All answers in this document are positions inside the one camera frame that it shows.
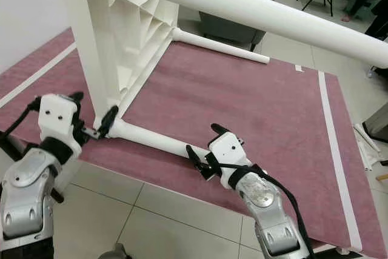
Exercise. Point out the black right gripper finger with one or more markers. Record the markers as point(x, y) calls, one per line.
point(219, 130)
point(195, 157)

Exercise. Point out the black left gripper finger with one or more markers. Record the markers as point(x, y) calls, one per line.
point(109, 119)
point(76, 96)

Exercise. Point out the white plastic table leg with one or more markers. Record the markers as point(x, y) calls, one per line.
point(218, 45)
point(254, 4)
point(157, 141)

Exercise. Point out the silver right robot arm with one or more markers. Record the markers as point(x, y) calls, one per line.
point(270, 210)

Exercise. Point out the pink table cloth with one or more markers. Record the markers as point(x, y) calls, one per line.
point(230, 107)

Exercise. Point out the white tape strip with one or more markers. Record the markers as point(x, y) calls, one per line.
point(39, 74)
point(339, 156)

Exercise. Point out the small white tape piece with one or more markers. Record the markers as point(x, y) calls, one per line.
point(298, 68)

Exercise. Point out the grey armchair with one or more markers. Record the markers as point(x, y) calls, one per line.
point(230, 28)

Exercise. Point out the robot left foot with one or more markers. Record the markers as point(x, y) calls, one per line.
point(114, 252)

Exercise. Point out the steel pedal bin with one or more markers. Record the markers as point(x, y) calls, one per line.
point(378, 122)

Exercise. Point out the wooden side table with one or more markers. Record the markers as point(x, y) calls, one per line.
point(383, 177)

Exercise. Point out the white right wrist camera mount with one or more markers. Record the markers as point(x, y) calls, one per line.
point(229, 153)

